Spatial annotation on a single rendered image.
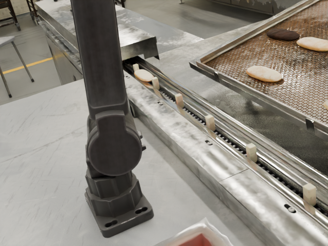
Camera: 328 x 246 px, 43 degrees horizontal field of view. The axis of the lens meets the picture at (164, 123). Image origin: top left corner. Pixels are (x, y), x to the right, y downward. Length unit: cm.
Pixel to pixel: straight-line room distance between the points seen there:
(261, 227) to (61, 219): 33
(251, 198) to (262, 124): 29
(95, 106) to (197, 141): 24
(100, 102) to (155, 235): 21
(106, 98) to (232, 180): 23
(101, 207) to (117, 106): 17
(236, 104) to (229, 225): 39
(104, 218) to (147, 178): 13
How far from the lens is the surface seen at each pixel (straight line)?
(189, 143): 75
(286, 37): 102
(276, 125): 86
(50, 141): 99
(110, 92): 58
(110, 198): 66
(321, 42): 95
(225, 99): 99
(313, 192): 62
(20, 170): 92
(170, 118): 85
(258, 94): 82
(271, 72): 88
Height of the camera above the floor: 125
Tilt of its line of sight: 27 degrees down
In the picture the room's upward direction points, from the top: 12 degrees counter-clockwise
